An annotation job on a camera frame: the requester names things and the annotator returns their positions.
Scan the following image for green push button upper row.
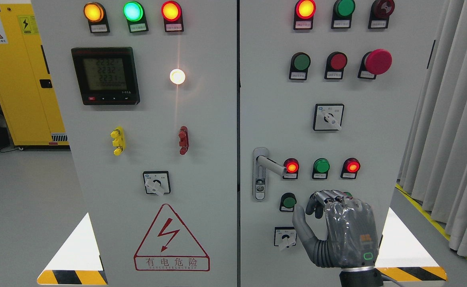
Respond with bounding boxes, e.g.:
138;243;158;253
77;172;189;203
289;51;311;81

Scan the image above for silver door handle lever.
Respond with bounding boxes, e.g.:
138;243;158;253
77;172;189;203
256;155;287;177

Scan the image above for lit red lamp middle right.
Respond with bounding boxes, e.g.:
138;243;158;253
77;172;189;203
340;157;361;180

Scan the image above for red indicator lamp top left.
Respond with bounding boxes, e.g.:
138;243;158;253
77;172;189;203
161;0;184;32

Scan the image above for lower white rotary switch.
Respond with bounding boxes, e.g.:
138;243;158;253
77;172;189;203
274;226;297;251

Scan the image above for lit red lamp middle left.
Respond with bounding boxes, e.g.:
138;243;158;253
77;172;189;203
282;158;300;180

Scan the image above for right door upper rotary switch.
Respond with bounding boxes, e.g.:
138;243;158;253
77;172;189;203
312;104;345;131

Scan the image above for white lit indicator lamp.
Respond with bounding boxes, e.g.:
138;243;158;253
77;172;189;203
169;69;186;85

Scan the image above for lit red lamp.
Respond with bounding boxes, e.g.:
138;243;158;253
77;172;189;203
340;157;361;180
282;158;300;180

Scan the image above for grey cabinet door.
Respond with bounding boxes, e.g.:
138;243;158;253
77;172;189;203
238;0;447;287
32;0;238;287

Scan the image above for red indicator lamp top right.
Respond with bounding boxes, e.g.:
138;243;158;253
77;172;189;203
293;0;317;30

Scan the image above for red electric hazard sign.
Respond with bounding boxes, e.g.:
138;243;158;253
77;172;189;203
134;204;210;272

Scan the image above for grey left cabinet door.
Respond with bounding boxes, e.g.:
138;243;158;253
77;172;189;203
32;0;238;287

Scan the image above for grey right cabinet door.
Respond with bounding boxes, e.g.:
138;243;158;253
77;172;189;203
238;0;447;287

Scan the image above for green push button lower left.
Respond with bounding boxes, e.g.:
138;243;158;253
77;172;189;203
279;193;297;212

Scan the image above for yellow terminal block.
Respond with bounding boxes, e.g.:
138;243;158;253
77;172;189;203
110;126;126;156

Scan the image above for grey robotic right hand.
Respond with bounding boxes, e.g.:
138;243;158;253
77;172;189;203
292;190;379;269

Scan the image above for green lamp top right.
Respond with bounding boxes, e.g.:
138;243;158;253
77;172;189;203
331;0;356;29

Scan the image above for green indicator lamp top left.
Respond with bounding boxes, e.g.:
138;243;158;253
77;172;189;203
123;1;149;33

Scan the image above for yellow indicator lamp top left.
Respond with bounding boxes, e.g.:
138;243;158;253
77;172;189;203
83;2;110;34

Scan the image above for silver handle lock plate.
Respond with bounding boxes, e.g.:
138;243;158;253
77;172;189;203
252;147;269;201

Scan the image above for red mushroom emergency stop button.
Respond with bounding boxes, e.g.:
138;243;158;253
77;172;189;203
357;49;392;80

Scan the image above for yellow safety cabinet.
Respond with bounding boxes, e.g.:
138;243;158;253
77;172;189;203
0;0;69;147

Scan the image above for black digital power meter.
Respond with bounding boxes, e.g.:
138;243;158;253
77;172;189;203
71;47;140;105

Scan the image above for red push button upper row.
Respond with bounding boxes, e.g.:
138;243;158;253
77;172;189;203
324;51;348;80

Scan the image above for left door rotary switch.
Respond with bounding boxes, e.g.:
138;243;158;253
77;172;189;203
142;171;171;196

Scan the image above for door rotary switch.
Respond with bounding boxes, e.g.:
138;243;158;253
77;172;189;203
142;171;171;196
312;104;345;131

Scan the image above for grey curtain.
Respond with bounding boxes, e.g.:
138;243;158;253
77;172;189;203
399;0;467;258

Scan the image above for dark red buzzer top right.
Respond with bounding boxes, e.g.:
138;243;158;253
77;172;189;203
368;0;395;29

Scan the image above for green lamp middle centre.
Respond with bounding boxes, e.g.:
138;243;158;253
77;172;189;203
311;158;330;180

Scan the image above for red terminal block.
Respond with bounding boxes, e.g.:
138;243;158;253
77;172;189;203
178;126;189;155

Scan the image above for red indicator lamp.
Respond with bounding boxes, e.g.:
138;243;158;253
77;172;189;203
161;0;184;32
293;0;317;30

